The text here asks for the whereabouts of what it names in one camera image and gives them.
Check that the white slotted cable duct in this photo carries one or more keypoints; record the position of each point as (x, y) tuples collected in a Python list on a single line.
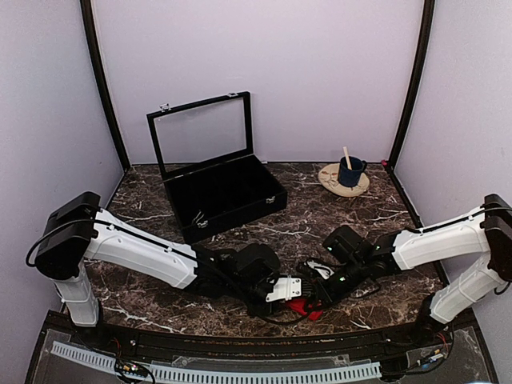
[(223, 371)]

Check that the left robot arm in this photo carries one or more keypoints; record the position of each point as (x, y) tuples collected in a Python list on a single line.
[(81, 230)]

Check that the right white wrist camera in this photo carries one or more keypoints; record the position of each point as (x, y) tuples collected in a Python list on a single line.
[(314, 270)]

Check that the black display case box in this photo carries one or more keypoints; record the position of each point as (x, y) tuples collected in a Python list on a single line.
[(205, 154)]

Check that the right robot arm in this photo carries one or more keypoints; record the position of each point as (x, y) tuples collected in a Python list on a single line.
[(484, 231)]

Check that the wooden stick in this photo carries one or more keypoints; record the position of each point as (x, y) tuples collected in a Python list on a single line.
[(347, 158)]

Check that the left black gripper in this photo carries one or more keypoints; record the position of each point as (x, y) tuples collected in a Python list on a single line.
[(255, 310)]

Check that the black front rail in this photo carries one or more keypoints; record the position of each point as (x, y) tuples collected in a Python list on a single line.
[(228, 332)]

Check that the left black frame post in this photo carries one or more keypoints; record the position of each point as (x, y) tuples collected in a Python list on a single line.
[(101, 82)]

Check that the right black frame post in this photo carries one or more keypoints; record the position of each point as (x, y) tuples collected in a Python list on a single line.
[(414, 83)]

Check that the black frame post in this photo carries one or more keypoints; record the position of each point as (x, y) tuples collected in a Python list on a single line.
[(101, 82), (414, 83)]

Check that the small green circuit board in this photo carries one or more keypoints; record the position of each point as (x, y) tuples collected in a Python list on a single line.
[(130, 369)]

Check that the dark blue mug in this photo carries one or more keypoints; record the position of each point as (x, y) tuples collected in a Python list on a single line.
[(349, 176)]

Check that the red and beige sock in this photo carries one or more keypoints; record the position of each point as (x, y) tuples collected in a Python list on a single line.
[(304, 308)]

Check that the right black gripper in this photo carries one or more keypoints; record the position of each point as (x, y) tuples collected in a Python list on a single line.
[(327, 296)]

